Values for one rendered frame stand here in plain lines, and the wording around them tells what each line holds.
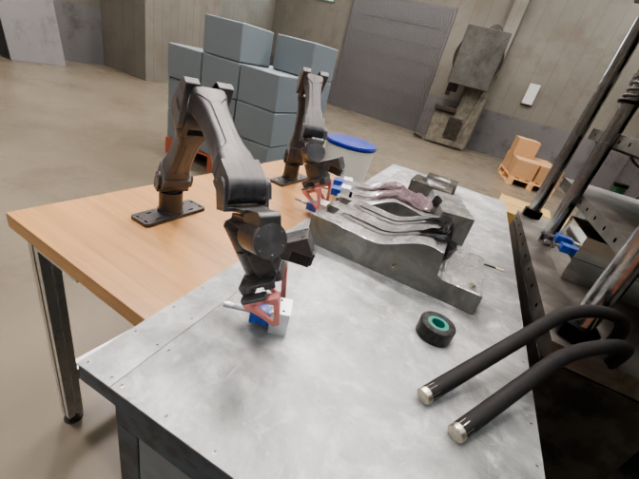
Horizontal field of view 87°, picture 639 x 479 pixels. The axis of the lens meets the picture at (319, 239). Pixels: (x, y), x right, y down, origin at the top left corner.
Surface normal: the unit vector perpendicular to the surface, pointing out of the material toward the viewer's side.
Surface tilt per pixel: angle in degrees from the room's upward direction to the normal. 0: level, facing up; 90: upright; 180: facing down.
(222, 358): 0
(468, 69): 90
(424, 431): 0
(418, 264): 90
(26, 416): 0
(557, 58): 90
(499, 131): 90
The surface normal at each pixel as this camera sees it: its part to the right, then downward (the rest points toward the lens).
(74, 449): 0.22, -0.86
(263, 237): 0.60, 0.19
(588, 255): -0.43, 0.34
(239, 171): 0.45, -0.54
